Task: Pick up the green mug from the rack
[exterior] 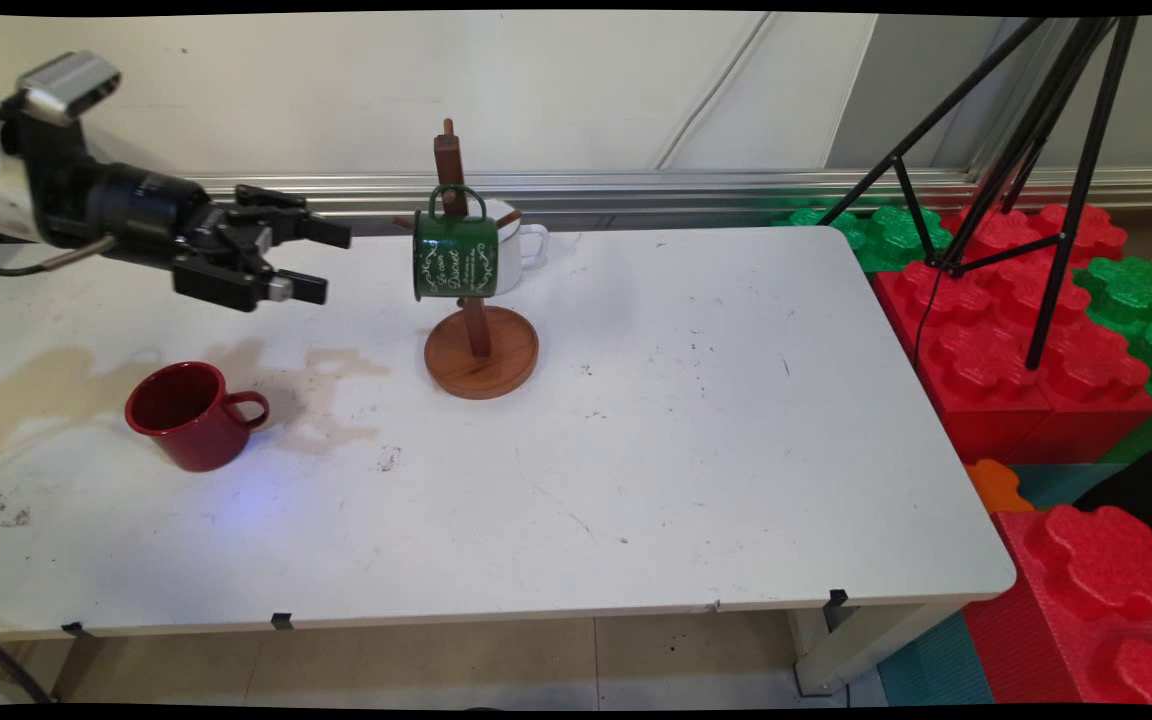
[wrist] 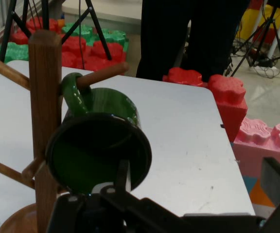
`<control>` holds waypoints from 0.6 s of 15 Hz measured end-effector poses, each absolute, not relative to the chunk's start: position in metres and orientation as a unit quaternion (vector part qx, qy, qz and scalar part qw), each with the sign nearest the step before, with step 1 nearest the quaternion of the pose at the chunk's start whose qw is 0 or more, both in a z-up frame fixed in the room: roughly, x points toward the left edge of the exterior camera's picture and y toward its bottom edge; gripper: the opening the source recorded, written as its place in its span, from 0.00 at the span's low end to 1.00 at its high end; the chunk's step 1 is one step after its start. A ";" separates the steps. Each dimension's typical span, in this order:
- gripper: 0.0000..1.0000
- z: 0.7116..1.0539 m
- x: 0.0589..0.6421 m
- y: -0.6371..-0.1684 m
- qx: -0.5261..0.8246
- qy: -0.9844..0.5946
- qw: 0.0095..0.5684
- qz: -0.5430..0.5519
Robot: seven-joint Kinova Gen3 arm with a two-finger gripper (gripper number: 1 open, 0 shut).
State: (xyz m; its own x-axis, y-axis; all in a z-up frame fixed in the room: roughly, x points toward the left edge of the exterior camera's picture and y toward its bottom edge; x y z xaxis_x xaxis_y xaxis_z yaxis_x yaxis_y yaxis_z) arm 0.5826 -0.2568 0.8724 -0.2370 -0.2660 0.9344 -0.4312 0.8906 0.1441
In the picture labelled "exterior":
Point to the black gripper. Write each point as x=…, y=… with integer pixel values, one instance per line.
x=146, y=215

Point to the green enamel mug white print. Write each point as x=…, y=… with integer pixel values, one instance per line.
x=456, y=255

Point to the red enamel mug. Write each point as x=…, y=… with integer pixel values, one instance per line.
x=196, y=430

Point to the brown wooden mug tree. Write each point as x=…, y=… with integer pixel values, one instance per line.
x=481, y=360

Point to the black table edge clip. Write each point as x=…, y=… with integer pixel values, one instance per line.
x=282, y=621
x=837, y=598
x=76, y=631

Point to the green foam block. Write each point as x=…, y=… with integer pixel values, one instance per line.
x=891, y=235
x=1131, y=290

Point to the white table leg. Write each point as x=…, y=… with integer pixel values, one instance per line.
x=856, y=650

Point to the orange foam block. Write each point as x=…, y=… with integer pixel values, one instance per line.
x=994, y=485

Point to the teal foam mat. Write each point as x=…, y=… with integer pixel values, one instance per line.
x=936, y=665

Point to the black tripod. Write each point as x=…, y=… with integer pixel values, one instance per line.
x=1066, y=238

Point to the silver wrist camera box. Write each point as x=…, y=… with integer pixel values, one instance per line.
x=66, y=85

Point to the aluminium wall rail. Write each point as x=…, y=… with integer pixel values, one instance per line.
x=636, y=190

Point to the white wall conduit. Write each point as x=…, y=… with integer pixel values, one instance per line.
x=716, y=95

